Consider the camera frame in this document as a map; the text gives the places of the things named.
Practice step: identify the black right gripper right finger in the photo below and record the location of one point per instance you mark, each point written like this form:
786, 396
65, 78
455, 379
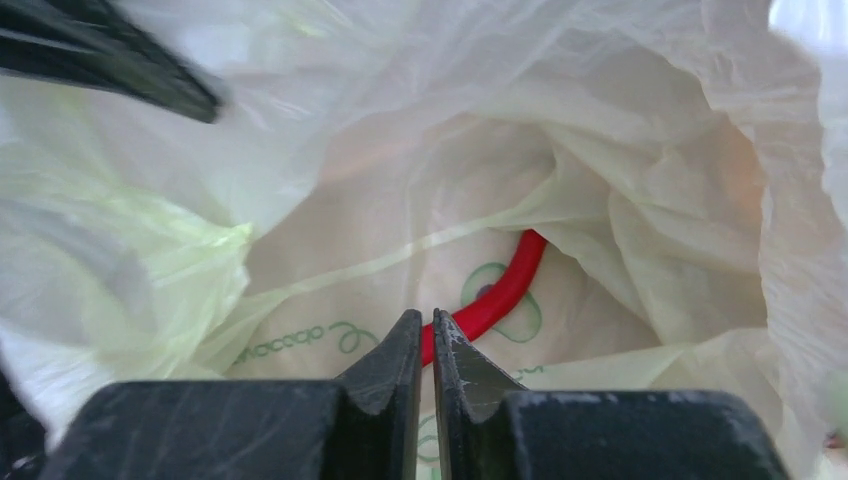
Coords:
490, 426

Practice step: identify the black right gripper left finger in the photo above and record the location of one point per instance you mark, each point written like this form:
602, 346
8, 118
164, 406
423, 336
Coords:
361, 424

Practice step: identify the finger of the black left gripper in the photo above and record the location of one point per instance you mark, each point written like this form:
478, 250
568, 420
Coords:
93, 45

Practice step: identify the toy red chili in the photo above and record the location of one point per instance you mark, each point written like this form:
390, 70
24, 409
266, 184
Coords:
481, 315

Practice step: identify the green plastic grocery bag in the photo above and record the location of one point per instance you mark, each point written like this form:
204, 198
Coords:
685, 160

